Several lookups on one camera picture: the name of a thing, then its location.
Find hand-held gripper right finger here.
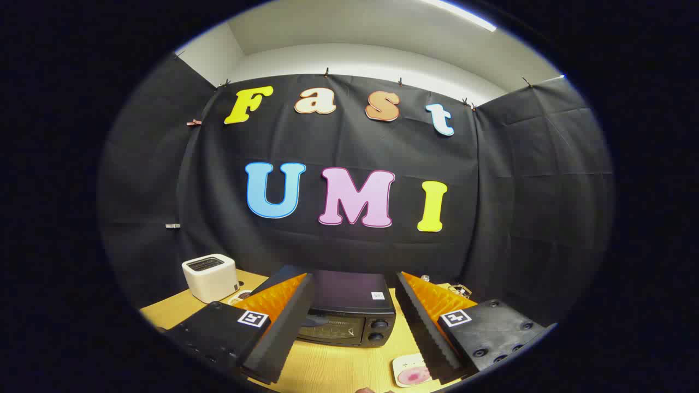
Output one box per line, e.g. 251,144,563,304
395,271,547,385

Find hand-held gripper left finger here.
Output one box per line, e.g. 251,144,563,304
164,273,316,385

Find pink ham slice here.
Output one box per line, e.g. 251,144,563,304
398,367,432,385

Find black toaster oven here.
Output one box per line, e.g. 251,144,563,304
248,265,396,348

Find white slot toaster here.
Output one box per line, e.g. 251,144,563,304
182,254,240,304

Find pale cherry print tray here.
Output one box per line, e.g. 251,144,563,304
392,352,437,388

